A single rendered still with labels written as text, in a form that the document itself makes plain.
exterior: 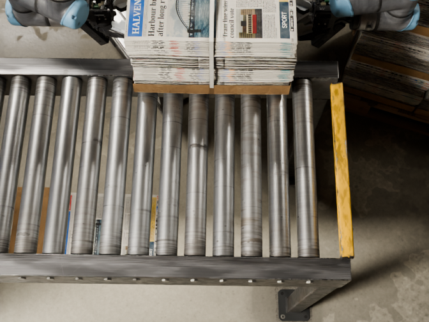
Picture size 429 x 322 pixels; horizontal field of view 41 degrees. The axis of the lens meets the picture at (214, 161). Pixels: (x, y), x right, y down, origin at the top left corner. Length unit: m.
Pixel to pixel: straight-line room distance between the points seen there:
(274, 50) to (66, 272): 0.67
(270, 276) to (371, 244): 0.94
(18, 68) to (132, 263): 0.58
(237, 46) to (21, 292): 1.32
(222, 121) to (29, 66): 0.51
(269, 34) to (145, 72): 0.31
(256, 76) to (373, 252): 1.03
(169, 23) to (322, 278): 0.65
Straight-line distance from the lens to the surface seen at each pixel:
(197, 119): 1.40
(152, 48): 1.26
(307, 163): 1.38
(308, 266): 1.31
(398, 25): 1.58
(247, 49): 1.26
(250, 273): 1.30
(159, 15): 1.27
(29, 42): 2.57
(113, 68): 1.49
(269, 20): 1.27
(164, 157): 1.38
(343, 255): 1.31
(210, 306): 2.09
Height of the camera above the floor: 2.08
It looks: 70 degrees down
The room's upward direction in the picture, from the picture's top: 1 degrees counter-clockwise
